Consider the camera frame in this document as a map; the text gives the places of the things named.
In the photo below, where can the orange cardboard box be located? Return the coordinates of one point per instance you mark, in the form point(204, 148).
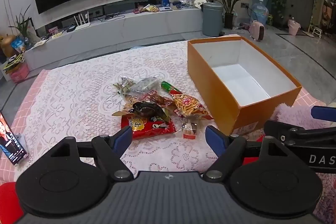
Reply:
point(210, 87)

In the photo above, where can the grey trash can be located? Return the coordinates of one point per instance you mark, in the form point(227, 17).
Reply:
point(212, 20)

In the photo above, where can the grey dresser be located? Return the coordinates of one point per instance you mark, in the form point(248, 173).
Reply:
point(296, 6)

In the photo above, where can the small clear snack packet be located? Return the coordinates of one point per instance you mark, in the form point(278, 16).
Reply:
point(189, 129)

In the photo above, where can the pink storage box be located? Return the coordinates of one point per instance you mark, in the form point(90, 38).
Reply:
point(19, 73)

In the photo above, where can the white step stool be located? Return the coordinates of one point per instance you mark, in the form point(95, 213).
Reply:
point(317, 31)

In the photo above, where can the clear greenish snack packet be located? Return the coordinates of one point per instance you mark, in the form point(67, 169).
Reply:
point(145, 85)

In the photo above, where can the gold vase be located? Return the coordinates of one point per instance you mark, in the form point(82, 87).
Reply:
point(8, 45)

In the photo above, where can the triangular rice dumpling packet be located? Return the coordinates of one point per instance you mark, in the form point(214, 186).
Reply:
point(124, 86)

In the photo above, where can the pink photo frame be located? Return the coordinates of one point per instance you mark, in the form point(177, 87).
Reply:
point(52, 30)

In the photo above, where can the pile of yellow packets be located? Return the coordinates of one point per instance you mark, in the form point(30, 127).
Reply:
point(151, 8)

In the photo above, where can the red snack packet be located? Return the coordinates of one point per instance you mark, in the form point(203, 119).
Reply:
point(152, 130)

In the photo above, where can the blue snack bag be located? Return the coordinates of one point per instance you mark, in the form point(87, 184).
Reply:
point(18, 44)

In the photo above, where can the stack of booklets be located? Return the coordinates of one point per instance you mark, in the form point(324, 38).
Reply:
point(13, 62)

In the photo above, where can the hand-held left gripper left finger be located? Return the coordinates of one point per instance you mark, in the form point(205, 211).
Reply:
point(123, 138)

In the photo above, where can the orange stick snack packet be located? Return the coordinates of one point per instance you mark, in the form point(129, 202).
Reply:
point(187, 106)

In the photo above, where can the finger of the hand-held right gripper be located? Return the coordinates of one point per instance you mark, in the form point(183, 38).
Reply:
point(324, 113)
point(302, 136)

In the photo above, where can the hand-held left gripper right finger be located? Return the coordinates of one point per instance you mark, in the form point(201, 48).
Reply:
point(215, 138)

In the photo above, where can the braised meat packet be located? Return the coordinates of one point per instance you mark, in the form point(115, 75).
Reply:
point(158, 99)

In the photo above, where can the pink waste bin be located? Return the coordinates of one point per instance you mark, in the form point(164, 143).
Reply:
point(294, 27)

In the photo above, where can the green sausage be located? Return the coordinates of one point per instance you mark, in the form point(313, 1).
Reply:
point(168, 86)

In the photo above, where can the purple fluffy cushion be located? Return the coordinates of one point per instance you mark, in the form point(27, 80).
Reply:
point(294, 116)

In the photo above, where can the brown glazed snack packet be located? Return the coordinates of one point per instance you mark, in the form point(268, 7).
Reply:
point(147, 109)

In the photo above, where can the blue carton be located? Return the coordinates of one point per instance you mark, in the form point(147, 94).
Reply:
point(166, 1)

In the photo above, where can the slender potted plant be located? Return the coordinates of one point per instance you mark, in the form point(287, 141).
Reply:
point(23, 24)

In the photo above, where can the smartphone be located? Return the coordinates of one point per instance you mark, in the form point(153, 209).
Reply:
point(10, 145)

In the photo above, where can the red clothing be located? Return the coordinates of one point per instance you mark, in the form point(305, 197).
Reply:
point(6, 197)

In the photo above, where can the grey phone stand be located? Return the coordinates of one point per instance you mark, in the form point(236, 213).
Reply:
point(21, 138)

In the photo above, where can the white router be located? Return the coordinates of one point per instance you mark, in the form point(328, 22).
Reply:
point(82, 26)

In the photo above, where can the white TV cabinet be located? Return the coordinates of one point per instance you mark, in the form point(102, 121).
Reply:
point(118, 29)

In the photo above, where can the blue water jug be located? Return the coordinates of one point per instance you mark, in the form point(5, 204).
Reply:
point(260, 12)

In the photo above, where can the white round gadget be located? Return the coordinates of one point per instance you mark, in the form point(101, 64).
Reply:
point(200, 2)

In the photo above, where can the white lace tablecloth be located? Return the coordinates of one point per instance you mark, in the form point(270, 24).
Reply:
point(78, 95)

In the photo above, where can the pink space heater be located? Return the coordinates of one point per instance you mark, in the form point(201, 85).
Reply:
point(257, 31)

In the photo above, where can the long-leaf potted plant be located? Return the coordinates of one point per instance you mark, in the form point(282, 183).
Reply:
point(229, 19)

